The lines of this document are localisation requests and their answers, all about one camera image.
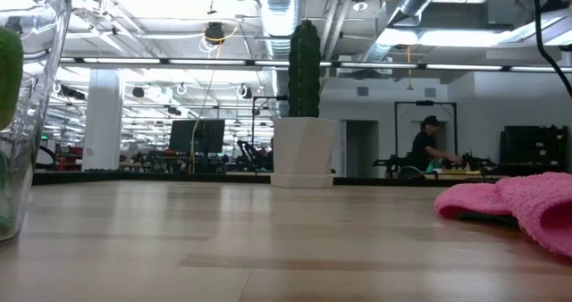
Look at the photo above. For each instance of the black ceiling camera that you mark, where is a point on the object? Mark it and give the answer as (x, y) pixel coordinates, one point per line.
(214, 31)

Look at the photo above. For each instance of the clear plastic bin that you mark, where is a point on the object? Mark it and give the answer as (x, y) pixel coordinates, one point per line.
(40, 114)

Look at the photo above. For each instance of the black background robot arm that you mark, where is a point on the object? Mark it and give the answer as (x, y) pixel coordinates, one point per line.
(248, 154)
(393, 164)

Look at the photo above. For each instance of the pink microfiber towel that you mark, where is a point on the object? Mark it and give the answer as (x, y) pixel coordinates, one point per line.
(536, 203)

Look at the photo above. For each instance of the green cactus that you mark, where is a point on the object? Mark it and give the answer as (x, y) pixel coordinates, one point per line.
(305, 69)

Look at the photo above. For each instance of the dark background monitor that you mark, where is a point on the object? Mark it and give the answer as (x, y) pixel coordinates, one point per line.
(196, 136)

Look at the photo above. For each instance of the black gantry frame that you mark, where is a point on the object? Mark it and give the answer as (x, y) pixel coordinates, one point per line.
(268, 97)
(424, 103)

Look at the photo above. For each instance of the black shelf unit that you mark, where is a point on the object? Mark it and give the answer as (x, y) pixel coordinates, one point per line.
(534, 148)

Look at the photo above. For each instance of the blue microfiber towel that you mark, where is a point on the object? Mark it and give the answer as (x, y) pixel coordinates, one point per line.
(487, 218)

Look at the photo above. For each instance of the white hexagonal plant pot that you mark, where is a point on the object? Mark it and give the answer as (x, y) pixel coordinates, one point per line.
(304, 152)

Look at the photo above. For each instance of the white pillar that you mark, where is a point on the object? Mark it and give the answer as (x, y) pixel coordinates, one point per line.
(103, 119)

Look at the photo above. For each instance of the black aluminium table frame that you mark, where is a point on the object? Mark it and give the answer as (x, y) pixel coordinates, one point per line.
(134, 178)

